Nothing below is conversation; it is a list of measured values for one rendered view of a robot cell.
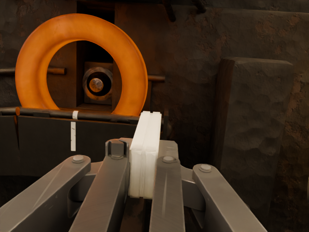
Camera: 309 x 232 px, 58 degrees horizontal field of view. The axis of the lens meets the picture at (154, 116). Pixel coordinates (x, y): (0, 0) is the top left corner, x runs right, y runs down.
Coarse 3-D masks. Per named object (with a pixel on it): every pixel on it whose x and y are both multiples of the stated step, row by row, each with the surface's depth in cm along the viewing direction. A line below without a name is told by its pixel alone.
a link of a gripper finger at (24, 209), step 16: (64, 160) 14; (80, 160) 13; (48, 176) 12; (64, 176) 12; (80, 176) 13; (32, 192) 11; (48, 192) 11; (64, 192) 12; (0, 208) 10; (16, 208) 10; (32, 208) 10; (48, 208) 11; (64, 208) 12; (0, 224) 9; (16, 224) 9; (32, 224) 10; (48, 224) 11; (64, 224) 12
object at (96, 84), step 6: (96, 72) 48; (102, 72) 48; (90, 78) 47; (96, 78) 47; (102, 78) 47; (108, 78) 48; (90, 84) 47; (96, 84) 47; (102, 84) 47; (108, 84) 48; (90, 90) 48; (96, 90) 47; (102, 90) 47; (108, 90) 49
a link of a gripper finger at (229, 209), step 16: (192, 176) 14; (208, 176) 13; (208, 192) 12; (224, 192) 12; (192, 208) 14; (208, 208) 11; (224, 208) 11; (240, 208) 11; (208, 224) 11; (224, 224) 10; (240, 224) 10; (256, 224) 10
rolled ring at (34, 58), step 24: (48, 24) 36; (72, 24) 36; (96, 24) 36; (24, 48) 37; (48, 48) 37; (120, 48) 36; (24, 72) 38; (120, 72) 37; (144, 72) 37; (24, 96) 39; (48, 96) 41; (144, 96) 38
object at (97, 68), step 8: (88, 64) 48; (96, 64) 48; (104, 64) 48; (112, 64) 48; (88, 72) 48; (104, 72) 48; (112, 72) 49; (112, 80) 49; (88, 96) 49; (96, 96) 49; (104, 96) 49; (104, 104) 50
